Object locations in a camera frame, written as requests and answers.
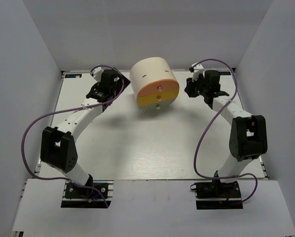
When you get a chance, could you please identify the right blue table label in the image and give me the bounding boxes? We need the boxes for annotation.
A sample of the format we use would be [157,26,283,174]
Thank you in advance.
[219,71,231,76]

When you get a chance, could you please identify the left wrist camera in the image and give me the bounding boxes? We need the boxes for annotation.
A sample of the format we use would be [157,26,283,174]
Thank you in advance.
[89,65,104,82]

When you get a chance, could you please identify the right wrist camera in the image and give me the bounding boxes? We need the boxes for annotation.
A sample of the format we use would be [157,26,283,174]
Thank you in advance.
[189,63,204,81]

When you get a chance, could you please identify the orange drawer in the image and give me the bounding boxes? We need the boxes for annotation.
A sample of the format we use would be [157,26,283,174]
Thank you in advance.
[137,79,179,97]

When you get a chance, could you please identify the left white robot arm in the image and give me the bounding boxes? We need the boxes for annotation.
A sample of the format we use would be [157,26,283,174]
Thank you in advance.
[40,69,130,197]

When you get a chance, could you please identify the purple cable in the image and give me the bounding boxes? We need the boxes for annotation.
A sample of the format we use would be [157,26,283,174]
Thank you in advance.
[191,58,259,203]
[22,64,125,208]

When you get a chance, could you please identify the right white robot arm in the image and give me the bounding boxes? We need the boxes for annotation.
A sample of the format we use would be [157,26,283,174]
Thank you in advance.
[184,70,267,197]

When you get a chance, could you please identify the left blue table label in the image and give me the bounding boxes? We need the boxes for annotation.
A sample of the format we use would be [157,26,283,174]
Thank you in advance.
[65,74,82,78]

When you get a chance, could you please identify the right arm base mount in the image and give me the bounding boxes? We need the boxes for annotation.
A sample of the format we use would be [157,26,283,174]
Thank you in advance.
[190,180,243,210]

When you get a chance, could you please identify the cream round drawer box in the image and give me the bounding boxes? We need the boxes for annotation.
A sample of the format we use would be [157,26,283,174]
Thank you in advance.
[129,57,177,97]

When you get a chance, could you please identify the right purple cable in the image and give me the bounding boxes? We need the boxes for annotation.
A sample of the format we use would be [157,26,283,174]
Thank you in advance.
[191,58,259,203]

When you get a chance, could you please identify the blue table label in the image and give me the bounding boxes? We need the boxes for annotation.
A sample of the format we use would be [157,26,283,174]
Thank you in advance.
[65,74,82,78]
[219,71,231,76]

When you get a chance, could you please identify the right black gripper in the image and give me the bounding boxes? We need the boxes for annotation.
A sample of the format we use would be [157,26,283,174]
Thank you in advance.
[185,74,209,98]

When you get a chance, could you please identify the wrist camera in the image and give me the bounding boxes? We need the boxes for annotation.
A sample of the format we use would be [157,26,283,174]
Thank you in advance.
[189,63,204,81]
[89,65,104,82]

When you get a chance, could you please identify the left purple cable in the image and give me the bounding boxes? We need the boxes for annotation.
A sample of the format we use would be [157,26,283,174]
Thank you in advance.
[22,64,125,208]

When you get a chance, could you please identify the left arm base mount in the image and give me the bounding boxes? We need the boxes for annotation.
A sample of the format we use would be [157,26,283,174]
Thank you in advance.
[61,181,114,209]

